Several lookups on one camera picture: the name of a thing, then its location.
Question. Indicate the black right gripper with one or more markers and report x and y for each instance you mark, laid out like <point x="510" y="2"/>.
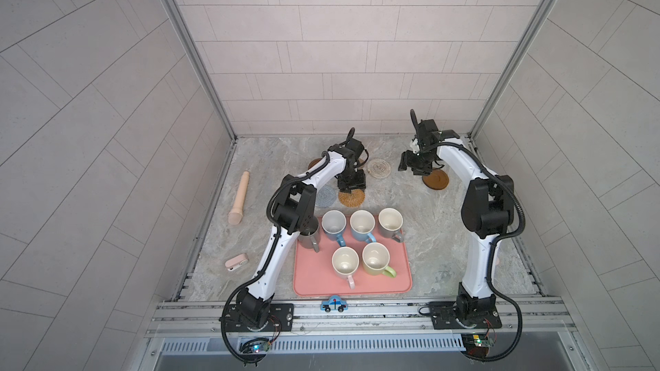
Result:
<point x="407" y="158"/>

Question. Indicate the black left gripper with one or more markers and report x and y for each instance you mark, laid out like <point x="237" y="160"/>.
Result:
<point x="359" y="181"/>

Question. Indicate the tan rattan coaster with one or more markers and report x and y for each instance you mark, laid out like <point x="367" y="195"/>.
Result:
<point x="353" y="199"/>

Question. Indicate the brown wooden coaster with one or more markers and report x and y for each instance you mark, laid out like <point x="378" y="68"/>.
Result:
<point x="437" y="180"/>
<point x="313" y="162"/>

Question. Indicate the multicolour woven rope coaster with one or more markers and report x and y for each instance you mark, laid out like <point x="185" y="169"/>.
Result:
<point x="378" y="168"/>

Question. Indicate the light blue woven coaster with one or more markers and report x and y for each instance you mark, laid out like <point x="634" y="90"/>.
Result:
<point x="326" y="197"/>

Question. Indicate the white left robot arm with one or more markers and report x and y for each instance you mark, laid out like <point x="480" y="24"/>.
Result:
<point x="291" y="212"/>

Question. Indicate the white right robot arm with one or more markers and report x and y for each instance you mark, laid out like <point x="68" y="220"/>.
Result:
<point x="487" y="210"/>

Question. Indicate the blue mug middle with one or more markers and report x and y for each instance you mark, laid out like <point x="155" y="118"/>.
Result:
<point x="362" y="225"/>

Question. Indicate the blue mug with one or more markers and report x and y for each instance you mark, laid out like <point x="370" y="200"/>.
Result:
<point x="333" y="224"/>
<point x="362" y="225"/>

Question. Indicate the blue mug left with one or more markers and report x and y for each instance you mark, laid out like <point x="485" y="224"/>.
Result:
<point x="333" y="224"/>

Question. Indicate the grey metal mug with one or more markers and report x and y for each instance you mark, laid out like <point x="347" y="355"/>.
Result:
<point x="310" y="236"/>

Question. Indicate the pink silicone tray mat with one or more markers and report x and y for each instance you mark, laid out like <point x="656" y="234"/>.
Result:
<point x="314" y="274"/>

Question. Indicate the beige wooden rolling pin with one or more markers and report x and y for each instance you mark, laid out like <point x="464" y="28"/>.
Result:
<point x="236" y="213"/>

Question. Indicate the blue toy car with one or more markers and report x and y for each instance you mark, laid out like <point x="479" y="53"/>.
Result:
<point x="334" y="303"/>

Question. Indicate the small pink stapler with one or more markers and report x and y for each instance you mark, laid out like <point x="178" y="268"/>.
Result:
<point x="236" y="262"/>

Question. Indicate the right circuit board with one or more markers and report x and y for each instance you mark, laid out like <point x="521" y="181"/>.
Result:
<point x="477" y="345"/>

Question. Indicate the circuit board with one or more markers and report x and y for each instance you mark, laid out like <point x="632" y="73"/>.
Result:
<point x="477" y="345"/>
<point x="256" y="346"/>

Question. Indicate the left circuit board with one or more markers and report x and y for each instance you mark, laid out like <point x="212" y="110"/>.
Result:
<point x="256" y="346"/>

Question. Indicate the grey handled white mug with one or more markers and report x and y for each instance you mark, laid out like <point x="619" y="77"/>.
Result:
<point x="391" y="222"/>

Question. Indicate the green handled white mug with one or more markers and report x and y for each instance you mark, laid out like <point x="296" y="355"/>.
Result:
<point x="376" y="259"/>

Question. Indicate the pink handled white mug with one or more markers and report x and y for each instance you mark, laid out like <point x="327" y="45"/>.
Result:
<point x="345" y="262"/>

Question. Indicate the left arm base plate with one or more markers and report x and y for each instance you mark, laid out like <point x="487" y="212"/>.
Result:
<point x="276" y="317"/>

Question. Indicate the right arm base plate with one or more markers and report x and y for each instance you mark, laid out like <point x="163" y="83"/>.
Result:
<point x="443" y="315"/>

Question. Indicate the aluminium rail frame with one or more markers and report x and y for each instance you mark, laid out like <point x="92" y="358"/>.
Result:
<point x="540" y="324"/>

